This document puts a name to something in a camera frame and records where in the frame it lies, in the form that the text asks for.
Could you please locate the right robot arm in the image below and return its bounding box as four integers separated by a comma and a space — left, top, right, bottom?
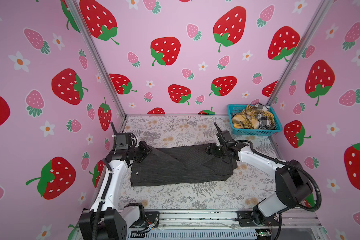
206, 140, 322, 226

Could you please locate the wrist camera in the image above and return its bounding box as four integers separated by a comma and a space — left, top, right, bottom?
217, 131, 235, 145
113, 133, 138, 151

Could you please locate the yellow plaid shirt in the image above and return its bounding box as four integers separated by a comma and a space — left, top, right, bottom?
232, 104, 276, 130

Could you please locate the dark grey pinstripe shirt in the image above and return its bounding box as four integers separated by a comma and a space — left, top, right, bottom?
130, 144, 238, 187

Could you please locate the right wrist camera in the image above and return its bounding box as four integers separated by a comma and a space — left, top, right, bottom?
217, 131, 235, 145

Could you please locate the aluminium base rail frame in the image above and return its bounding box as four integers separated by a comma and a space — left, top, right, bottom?
74, 208, 328, 240

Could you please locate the teal plastic basket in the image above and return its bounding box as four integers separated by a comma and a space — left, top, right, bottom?
228, 104, 283, 136

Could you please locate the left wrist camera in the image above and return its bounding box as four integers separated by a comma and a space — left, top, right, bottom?
113, 133, 138, 151

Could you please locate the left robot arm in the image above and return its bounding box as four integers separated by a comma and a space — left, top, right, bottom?
78, 141, 152, 240

